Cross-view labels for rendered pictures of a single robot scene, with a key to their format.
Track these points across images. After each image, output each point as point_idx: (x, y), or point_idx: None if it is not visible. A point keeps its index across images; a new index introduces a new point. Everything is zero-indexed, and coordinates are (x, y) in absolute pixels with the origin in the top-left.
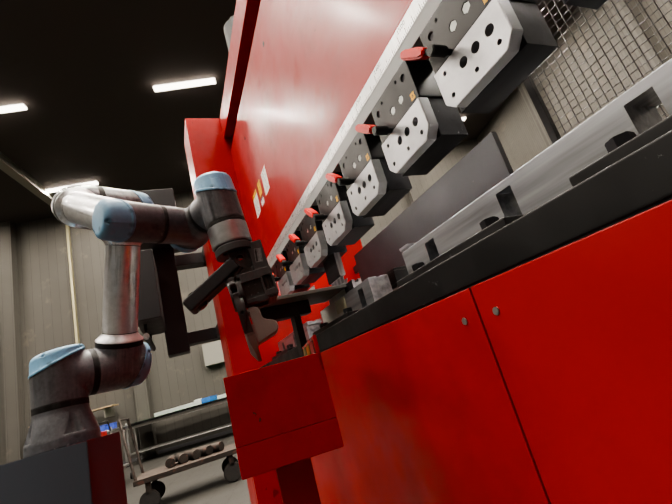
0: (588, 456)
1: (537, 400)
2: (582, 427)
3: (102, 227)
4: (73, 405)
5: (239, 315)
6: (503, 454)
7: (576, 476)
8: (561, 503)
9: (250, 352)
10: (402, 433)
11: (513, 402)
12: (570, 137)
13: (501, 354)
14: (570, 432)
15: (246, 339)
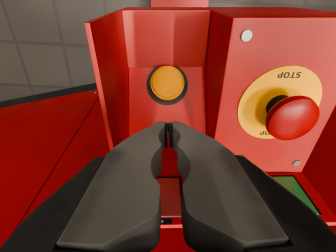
0: (13, 186)
1: (12, 206)
2: (2, 197)
3: None
4: None
5: (29, 218)
6: (66, 176)
7: (28, 178)
8: (48, 166)
9: (154, 123)
10: (176, 164)
11: (30, 203)
12: None
13: (7, 231)
14: (11, 194)
15: (117, 144)
